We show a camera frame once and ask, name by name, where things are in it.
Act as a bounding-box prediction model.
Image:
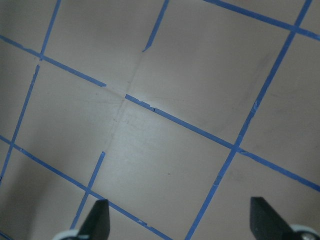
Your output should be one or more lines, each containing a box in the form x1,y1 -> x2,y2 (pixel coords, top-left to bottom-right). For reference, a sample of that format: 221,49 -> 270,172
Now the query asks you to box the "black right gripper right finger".
250,197 -> 295,240

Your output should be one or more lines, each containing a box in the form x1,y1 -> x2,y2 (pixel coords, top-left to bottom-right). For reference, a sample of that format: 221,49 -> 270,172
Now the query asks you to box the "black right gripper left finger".
78,199 -> 110,240

